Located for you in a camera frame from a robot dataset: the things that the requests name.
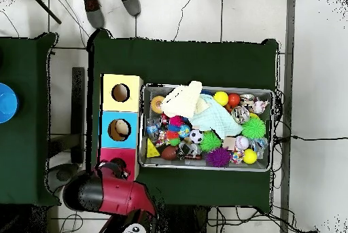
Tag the cream cloth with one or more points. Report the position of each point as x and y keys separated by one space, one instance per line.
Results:
x=182 y=99

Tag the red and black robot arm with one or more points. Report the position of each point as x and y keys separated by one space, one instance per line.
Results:
x=122 y=197

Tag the wooden box with three holes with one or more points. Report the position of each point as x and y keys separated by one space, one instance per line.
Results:
x=133 y=102

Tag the silver mesh bin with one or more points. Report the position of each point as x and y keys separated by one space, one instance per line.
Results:
x=190 y=167

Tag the yellow toy cheese wedge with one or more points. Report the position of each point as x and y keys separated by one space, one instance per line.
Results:
x=152 y=151

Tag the grey stand base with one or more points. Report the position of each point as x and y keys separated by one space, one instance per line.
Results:
x=59 y=174

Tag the black upright panel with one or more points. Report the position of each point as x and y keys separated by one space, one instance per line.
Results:
x=78 y=124

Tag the brown toy football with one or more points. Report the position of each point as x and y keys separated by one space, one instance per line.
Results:
x=169 y=153

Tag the toy burger bun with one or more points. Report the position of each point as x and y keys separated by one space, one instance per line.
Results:
x=156 y=104

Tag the dark green table cloth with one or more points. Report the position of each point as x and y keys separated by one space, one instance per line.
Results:
x=27 y=148
x=176 y=61

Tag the small soccer ball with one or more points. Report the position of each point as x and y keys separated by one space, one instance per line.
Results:
x=196 y=136

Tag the purple spiky ball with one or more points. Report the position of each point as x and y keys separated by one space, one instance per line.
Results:
x=218 y=157

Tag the mint green cloth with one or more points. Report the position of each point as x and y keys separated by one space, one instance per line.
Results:
x=217 y=119

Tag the blue bowl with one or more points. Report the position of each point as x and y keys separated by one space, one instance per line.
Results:
x=7 y=102

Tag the large yellow ball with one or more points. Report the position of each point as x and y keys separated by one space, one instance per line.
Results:
x=221 y=98

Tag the orange ball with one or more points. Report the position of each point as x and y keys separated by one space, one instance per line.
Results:
x=233 y=99

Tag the large green spiky ball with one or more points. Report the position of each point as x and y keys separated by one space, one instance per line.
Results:
x=253 y=128

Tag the black tripod leg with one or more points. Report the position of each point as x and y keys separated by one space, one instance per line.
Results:
x=44 y=7

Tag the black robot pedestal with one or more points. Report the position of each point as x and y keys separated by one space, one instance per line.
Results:
x=187 y=219

